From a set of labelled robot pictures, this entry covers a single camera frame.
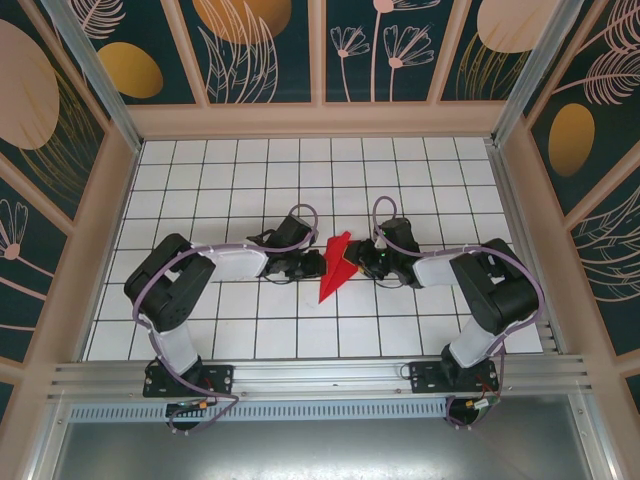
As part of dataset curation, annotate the red square paper sheet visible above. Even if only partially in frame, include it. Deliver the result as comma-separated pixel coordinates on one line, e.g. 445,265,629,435
317,230,358,305

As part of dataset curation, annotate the grey metal sheet panel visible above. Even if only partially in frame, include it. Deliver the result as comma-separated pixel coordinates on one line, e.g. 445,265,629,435
27,418,619,480

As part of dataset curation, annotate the small controller board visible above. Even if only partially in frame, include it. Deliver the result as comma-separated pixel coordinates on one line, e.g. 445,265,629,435
164,398,217,434
446,396,502,430

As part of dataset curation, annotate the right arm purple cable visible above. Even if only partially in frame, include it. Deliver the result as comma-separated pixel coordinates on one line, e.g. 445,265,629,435
373,195,544,430

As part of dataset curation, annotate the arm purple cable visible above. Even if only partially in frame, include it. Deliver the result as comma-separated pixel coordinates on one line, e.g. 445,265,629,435
130,202,321,434
373,195,544,430

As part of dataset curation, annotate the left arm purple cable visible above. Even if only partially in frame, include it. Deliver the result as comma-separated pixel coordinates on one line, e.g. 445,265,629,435
130,202,321,434

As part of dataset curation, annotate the aluminium mounting rail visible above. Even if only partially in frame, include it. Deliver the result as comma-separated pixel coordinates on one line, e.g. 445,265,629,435
47,353,597,401

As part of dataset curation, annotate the aluminium side rail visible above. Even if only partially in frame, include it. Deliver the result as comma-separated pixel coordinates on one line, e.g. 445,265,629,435
487,142,569,356

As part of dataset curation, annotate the grey slotted cable duct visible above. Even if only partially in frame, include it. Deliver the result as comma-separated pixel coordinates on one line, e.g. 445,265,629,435
67,398,576,422

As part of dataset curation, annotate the aluminium corner post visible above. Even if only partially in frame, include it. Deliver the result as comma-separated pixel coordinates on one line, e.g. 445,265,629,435
489,0,594,147
38,0,147,154

